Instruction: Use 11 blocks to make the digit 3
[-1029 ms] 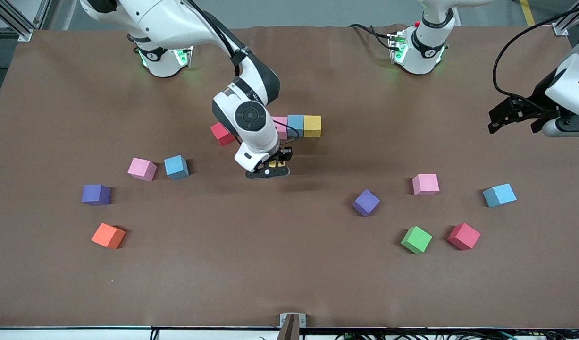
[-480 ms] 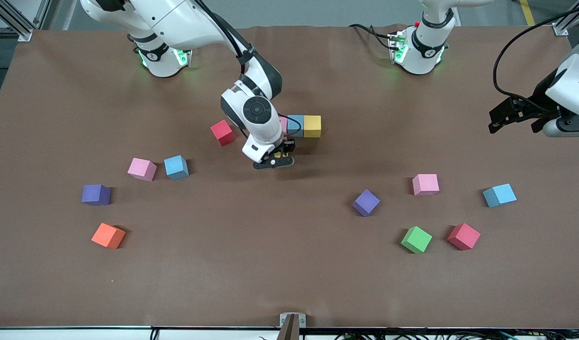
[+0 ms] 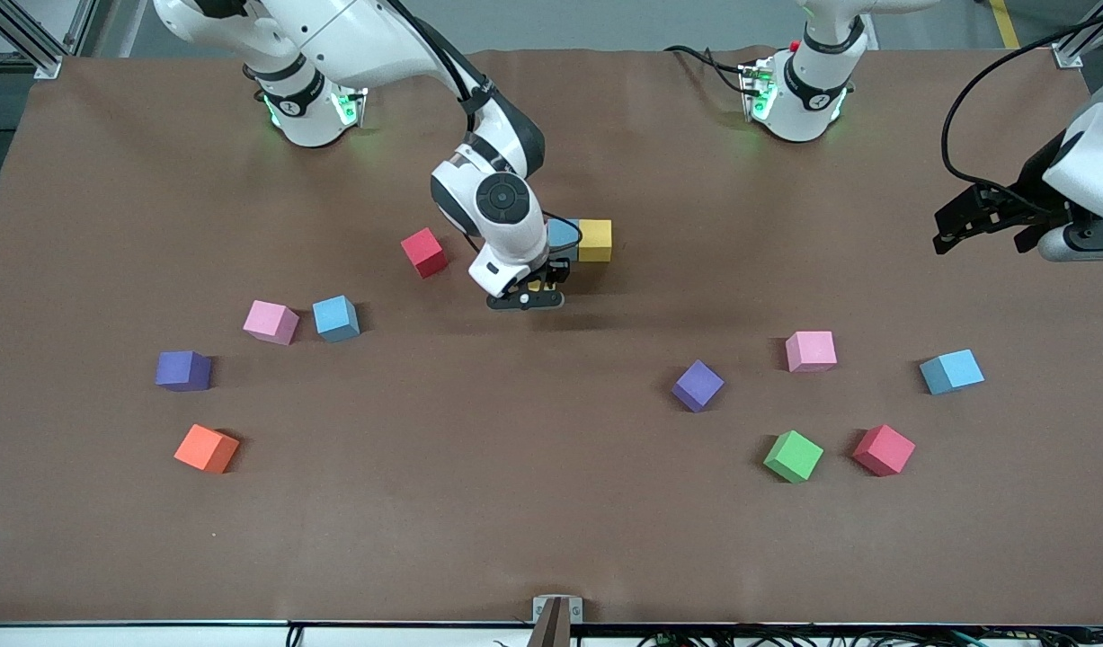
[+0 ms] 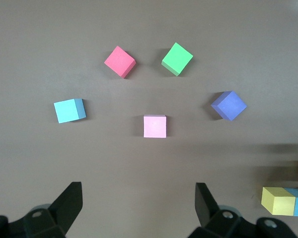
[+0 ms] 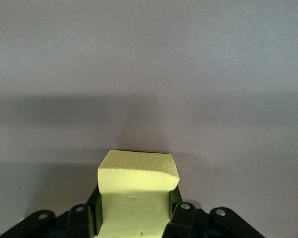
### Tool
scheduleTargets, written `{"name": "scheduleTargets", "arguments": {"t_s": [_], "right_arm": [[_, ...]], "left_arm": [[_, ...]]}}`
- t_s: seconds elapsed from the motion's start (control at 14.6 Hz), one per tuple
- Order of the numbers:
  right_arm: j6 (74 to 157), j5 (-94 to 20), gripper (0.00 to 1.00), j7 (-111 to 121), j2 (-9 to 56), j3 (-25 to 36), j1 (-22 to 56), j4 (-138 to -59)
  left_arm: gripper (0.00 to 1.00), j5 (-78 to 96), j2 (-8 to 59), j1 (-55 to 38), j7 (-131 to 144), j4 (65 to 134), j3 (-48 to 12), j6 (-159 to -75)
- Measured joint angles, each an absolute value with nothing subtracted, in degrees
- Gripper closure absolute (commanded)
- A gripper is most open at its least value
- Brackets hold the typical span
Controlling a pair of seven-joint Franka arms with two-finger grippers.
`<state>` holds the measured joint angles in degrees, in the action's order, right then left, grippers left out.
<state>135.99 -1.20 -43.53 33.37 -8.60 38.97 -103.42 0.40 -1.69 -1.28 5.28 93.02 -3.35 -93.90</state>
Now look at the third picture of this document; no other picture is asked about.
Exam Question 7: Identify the purple foam cube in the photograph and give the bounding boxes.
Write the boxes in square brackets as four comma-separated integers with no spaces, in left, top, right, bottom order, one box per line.
[155,350,213,393]
[672,359,725,412]

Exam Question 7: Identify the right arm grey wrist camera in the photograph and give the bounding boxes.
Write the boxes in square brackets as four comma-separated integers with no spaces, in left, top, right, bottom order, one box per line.
[485,284,566,312]

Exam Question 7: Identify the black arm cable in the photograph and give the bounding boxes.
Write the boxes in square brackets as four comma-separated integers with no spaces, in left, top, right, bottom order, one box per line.
[941,13,1103,217]
[385,0,583,261]

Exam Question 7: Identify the brown table cover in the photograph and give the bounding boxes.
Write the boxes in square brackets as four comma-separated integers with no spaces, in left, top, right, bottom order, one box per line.
[0,47,1103,625]

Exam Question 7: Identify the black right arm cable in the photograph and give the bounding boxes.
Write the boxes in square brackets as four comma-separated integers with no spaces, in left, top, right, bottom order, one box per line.
[385,0,583,261]

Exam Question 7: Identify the pink foam cube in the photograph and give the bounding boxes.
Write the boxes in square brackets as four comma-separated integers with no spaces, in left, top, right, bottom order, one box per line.
[785,331,838,374]
[243,300,300,346]

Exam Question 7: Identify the green foam cube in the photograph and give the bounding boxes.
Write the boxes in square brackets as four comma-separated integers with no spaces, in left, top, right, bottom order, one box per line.
[763,430,824,484]

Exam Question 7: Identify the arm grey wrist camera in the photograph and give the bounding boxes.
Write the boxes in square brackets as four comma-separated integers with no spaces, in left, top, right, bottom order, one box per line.
[1036,220,1103,263]
[485,284,566,312]

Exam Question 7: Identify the orange foam cube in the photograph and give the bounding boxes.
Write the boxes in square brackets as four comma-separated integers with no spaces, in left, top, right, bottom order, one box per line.
[173,424,241,474]

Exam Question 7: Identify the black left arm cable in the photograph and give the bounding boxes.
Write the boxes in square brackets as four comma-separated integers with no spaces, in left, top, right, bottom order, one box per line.
[941,13,1103,217]

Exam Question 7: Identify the black base cable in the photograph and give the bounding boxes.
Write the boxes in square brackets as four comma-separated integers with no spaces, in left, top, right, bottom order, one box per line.
[663,45,750,95]

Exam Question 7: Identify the aluminium frame post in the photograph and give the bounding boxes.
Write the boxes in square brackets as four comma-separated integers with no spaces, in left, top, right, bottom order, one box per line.
[0,0,98,80]
[1053,0,1103,70]

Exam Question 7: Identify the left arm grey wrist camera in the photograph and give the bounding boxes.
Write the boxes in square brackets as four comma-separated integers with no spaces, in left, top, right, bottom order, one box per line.
[1036,220,1103,263]

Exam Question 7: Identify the red foam cube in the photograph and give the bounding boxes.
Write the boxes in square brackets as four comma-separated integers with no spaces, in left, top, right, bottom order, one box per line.
[852,424,917,477]
[400,227,449,279]

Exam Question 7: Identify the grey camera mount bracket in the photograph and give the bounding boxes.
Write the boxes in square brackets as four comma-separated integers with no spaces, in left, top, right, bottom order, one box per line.
[532,595,584,647]

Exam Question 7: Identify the blue foam cube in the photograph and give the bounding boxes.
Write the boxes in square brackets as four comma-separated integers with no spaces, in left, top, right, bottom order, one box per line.
[919,349,985,396]
[547,218,581,262]
[312,295,361,343]

